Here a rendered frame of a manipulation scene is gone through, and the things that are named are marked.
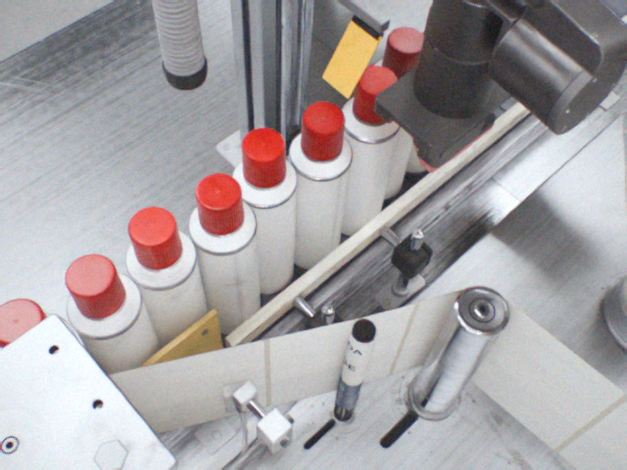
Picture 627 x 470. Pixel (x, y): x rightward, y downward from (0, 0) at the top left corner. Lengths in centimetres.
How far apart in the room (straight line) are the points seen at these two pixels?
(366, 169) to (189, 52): 18
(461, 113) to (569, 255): 28
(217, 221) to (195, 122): 38
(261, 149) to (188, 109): 37
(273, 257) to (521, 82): 28
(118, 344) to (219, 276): 10
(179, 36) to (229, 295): 21
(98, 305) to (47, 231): 34
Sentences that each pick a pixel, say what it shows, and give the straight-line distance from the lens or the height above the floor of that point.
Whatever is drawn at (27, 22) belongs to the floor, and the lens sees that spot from 231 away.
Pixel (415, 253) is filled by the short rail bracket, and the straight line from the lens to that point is 69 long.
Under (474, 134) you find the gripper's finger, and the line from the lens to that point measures 56.
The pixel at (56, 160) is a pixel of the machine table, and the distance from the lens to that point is 88.
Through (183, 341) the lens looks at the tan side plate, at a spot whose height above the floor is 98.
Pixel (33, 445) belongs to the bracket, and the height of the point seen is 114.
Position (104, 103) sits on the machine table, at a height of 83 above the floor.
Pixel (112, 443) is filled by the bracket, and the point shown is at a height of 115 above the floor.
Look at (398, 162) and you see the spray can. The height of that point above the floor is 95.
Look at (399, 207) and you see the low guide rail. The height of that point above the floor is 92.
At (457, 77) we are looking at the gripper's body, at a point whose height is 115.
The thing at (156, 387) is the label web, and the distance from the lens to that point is 52.
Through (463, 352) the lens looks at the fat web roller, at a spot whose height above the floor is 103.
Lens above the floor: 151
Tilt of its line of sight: 59 degrees down
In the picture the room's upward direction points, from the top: 6 degrees clockwise
